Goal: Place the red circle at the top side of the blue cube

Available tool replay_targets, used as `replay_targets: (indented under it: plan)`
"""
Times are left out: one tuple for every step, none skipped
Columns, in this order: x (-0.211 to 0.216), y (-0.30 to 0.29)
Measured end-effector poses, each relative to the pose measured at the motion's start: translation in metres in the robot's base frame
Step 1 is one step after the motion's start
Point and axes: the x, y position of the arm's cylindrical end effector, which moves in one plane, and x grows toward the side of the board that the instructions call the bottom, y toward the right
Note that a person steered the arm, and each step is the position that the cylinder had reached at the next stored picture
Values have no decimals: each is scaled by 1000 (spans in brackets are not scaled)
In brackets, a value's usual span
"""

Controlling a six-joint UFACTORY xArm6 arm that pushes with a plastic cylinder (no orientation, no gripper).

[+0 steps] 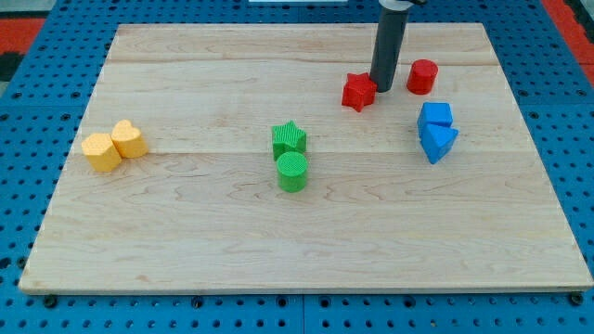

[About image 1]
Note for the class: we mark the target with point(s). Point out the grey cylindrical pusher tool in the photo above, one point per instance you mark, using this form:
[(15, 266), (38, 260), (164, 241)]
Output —
[(392, 24)]

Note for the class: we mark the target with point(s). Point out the green star block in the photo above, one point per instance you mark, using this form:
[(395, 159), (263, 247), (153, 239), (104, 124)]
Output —
[(288, 137)]

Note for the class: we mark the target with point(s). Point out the light wooden board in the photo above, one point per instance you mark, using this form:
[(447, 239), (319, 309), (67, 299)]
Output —
[(202, 213)]

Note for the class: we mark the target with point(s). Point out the green cylinder block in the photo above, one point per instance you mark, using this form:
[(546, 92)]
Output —
[(292, 170)]

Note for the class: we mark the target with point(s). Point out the red cylinder block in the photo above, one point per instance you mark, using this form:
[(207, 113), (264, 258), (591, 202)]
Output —
[(422, 75)]

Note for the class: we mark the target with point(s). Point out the blue triangle block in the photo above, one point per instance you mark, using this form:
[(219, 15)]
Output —
[(437, 141)]

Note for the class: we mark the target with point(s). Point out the red star block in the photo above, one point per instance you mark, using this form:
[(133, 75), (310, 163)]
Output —
[(359, 91)]

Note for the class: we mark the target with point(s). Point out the blue cube block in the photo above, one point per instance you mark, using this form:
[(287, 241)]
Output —
[(437, 113)]

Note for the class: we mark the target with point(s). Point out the yellow heart block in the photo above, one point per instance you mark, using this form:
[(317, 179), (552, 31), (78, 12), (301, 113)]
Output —
[(128, 140)]

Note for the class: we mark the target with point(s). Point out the yellow pentagon block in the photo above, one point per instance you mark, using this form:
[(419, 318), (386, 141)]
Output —
[(100, 152)]

